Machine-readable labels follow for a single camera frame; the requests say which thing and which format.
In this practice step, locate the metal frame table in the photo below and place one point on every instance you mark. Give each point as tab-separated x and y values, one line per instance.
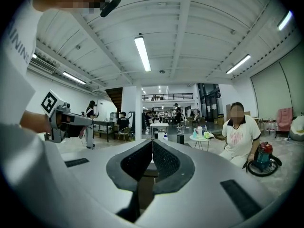
159	125

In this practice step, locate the flat cardboard sheet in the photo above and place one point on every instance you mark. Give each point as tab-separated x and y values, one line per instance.
228	111

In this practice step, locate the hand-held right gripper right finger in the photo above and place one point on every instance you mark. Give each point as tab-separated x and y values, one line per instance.
204	186

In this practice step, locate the brown wooden staircase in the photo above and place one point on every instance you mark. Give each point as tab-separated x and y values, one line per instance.
115	96

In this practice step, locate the round white side table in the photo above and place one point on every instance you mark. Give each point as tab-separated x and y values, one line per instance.
202	139

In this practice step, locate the person's left forearm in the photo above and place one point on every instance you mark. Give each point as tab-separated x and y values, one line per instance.
35	122

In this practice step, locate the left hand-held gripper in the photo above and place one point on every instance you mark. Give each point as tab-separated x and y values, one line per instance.
57	117

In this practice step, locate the pale roller blind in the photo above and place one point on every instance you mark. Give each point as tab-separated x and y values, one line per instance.
294	79
268	91

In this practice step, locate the white pillar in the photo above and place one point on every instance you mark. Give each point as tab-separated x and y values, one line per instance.
131	103

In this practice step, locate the white bean bag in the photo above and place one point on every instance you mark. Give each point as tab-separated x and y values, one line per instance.
298	129

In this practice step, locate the black desk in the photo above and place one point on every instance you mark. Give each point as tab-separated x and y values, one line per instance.
104	122

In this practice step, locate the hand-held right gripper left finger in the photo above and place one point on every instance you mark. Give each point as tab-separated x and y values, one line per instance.
99	174

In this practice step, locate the cluster of clear bottles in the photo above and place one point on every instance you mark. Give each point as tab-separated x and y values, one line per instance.
267	127

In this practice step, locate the white printed T-shirt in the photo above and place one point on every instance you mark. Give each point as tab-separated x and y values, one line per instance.
16	91

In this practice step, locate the black square pump dispenser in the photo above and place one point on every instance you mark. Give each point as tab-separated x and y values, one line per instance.
180	139

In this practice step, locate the ceiling air conditioner unit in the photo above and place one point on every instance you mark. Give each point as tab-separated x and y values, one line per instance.
42	65

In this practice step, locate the clear glass tank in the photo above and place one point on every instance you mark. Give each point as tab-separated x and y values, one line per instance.
113	116

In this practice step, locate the pink armchair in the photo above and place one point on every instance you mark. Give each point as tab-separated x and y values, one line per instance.
283	120

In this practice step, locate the long ceiling light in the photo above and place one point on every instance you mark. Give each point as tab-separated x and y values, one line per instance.
142	53
238	64
74	78
34	55
285	20

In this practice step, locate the black balcony railing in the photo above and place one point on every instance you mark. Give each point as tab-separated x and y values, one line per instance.
166	94

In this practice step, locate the white pump bottle blue top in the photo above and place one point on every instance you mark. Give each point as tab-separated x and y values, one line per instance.
165	136

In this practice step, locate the white canister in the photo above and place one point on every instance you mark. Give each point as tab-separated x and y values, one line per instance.
199	131

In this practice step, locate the teal bottle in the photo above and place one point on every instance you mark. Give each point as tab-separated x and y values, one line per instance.
195	134

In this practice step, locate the red and teal vacuum cleaner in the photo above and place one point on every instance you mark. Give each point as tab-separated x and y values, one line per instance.
263	155

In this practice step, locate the dark glass door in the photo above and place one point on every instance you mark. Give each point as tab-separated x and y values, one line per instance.
210	103

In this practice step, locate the green tissue pack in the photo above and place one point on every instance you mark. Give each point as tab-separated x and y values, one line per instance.
207	135

